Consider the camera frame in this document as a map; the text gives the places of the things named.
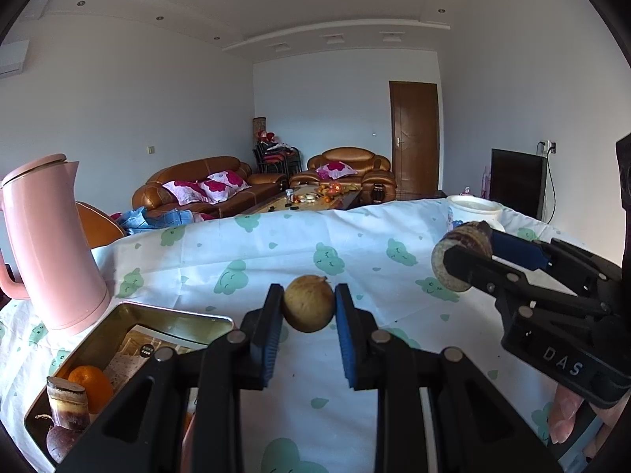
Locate black television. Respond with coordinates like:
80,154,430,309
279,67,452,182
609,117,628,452
490,148,548,220

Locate white printed mug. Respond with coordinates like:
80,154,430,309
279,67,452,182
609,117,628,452
446,194,506,232

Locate printed paper leaflet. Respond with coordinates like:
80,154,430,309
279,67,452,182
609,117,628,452
103,324,208,390

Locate pink tin box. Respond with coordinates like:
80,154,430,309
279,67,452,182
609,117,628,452
24,300,235,473

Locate brown leather armchair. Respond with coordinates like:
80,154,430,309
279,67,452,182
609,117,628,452
290,147,398,205

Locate small brownish yellow fruit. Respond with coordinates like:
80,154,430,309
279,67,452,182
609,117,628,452
282,275,336,334

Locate purple passion fruit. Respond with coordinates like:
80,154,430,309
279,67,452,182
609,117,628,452
46,426,82,464

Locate brown leather chair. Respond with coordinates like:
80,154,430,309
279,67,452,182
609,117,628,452
74,201,126,248

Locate brown wooden door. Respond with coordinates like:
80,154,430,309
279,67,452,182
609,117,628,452
388,80,439,197

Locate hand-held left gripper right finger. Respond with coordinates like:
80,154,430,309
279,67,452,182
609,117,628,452
334,283,563,473

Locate blue clothes pile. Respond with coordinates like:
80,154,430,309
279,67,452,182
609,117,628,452
112,207,198,236

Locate pink electric kettle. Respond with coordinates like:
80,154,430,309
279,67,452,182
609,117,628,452
0,154,112,332

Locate brown leather sofa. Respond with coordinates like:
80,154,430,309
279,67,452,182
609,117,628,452
131,156,289,218

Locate purple sugarcane piece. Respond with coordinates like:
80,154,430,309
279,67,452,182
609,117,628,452
431,221,494,292
46,376,92,429

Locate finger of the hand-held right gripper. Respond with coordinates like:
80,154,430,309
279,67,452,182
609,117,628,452
492,231,623,302
442,245,615,322

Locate cluttered coffee table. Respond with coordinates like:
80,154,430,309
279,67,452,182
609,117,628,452
241,184,363,215

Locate cloud print tablecloth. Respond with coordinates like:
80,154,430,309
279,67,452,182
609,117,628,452
0,198,622,473

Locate large orange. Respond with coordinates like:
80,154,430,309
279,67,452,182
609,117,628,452
67,365,115,415

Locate person's right hand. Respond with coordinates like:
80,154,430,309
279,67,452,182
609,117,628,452
548,383,585,444

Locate white air conditioner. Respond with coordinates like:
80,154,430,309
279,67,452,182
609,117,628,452
0,39,30,77

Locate floral pink pillow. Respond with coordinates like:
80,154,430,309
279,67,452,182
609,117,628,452
200,171,250,203
315,161,357,181
162,180,210,206

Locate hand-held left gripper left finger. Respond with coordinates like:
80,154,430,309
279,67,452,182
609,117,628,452
56,283,286,473

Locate stacked black chairs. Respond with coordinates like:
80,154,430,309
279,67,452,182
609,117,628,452
252,142,301,175

